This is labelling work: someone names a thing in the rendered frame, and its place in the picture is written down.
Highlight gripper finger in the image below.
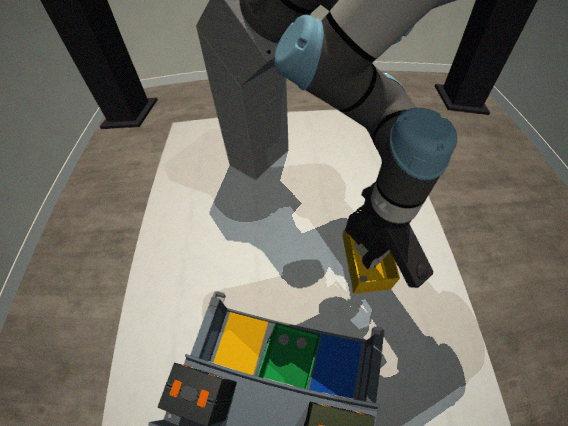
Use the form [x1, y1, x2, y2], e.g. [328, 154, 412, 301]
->
[375, 250, 390, 267]
[354, 242, 380, 269]

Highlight dark grey metal shelf frame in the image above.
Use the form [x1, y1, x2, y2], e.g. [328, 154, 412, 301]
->
[184, 291, 385, 426]

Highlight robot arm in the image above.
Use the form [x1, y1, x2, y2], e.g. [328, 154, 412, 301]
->
[239, 0, 457, 288]

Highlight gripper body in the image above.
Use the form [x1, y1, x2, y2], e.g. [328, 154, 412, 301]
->
[345, 182, 412, 259]

